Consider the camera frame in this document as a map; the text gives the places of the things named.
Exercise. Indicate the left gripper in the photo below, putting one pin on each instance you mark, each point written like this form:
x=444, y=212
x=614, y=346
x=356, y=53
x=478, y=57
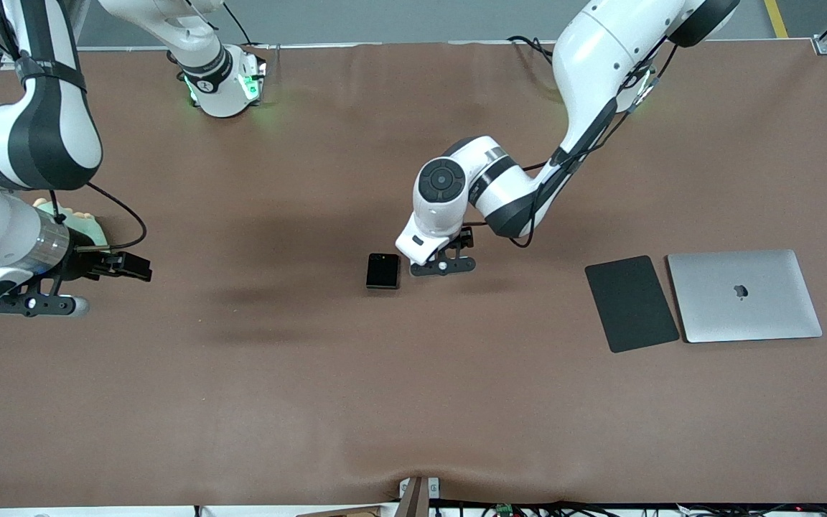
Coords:
x=462, y=238

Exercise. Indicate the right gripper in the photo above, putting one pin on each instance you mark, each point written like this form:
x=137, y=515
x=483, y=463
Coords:
x=87, y=263

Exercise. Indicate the black flip phone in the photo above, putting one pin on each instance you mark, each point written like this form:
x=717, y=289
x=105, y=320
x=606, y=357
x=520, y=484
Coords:
x=382, y=271

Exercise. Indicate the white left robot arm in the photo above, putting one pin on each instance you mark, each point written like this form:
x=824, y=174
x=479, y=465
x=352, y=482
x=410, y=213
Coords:
x=593, y=57

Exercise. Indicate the black mouse pad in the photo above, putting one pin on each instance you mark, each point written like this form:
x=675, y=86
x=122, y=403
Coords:
x=631, y=304

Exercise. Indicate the green dinosaur plush toy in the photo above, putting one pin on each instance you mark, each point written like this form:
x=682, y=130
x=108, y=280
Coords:
x=94, y=226

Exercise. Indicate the brown table cover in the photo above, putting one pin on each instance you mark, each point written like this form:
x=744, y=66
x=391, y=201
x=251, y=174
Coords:
x=241, y=373

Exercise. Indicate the silver closed laptop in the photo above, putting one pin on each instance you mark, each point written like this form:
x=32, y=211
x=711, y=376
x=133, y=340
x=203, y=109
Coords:
x=744, y=296

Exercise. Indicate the brown camera mount post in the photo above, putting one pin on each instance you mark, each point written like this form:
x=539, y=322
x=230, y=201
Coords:
x=413, y=499

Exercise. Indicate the metal corner bracket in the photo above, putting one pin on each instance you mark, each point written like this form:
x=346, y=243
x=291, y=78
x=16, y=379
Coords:
x=825, y=45

